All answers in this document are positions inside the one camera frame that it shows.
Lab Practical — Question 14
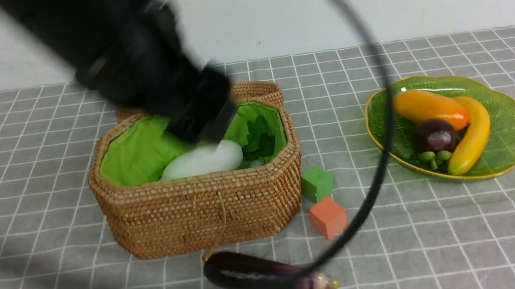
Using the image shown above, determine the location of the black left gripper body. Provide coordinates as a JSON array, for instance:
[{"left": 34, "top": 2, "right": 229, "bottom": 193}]
[{"left": 76, "top": 3, "right": 236, "bottom": 145}]

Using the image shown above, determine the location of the white radish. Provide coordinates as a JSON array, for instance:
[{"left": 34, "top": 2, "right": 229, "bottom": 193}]
[{"left": 160, "top": 140, "right": 243, "bottom": 180}]

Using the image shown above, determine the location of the purple eggplant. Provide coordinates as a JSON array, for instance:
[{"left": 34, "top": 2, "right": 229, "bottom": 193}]
[{"left": 203, "top": 251, "right": 340, "bottom": 289}]

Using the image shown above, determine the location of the orange yellow mango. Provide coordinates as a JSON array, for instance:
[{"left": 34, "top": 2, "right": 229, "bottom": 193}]
[{"left": 393, "top": 89, "right": 471, "bottom": 131}]

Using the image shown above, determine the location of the dark purple mangosteen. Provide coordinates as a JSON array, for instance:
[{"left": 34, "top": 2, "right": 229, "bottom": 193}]
[{"left": 412, "top": 118, "right": 458, "bottom": 171}]

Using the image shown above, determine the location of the yellow banana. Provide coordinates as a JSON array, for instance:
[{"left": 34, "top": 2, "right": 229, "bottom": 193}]
[{"left": 447, "top": 96, "right": 491, "bottom": 176}]

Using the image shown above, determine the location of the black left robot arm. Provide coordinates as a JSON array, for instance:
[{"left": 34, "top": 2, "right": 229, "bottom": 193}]
[{"left": 0, "top": 0, "right": 236, "bottom": 144}]

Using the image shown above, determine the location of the woven wicker basket green lining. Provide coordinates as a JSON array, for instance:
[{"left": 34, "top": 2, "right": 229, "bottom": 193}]
[{"left": 80, "top": 93, "right": 312, "bottom": 266}]

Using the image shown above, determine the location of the woven wicker basket lid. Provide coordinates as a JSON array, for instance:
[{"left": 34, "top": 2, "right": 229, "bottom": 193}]
[{"left": 116, "top": 80, "right": 284, "bottom": 123}]

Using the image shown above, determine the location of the green leafy vegetable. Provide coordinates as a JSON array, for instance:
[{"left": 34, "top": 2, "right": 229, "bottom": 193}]
[{"left": 240, "top": 116, "right": 276, "bottom": 169}]

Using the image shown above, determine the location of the green foam cube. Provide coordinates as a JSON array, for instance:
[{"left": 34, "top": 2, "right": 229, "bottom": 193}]
[{"left": 301, "top": 165, "right": 334, "bottom": 203}]

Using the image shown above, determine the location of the orange foam cube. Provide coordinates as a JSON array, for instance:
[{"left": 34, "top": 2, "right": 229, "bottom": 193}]
[{"left": 309, "top": 197, "right": 348, "bottom": 240}]

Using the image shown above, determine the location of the green glass leaf plate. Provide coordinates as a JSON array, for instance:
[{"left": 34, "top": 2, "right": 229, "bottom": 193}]
[{"left": 390, "top": 75, "right": 515, "bottom": 181}]

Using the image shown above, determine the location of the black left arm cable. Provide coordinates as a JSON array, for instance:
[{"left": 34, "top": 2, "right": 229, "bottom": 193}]
[{"left": 199, "top": 0, "right": 417, "bottom": 289}]

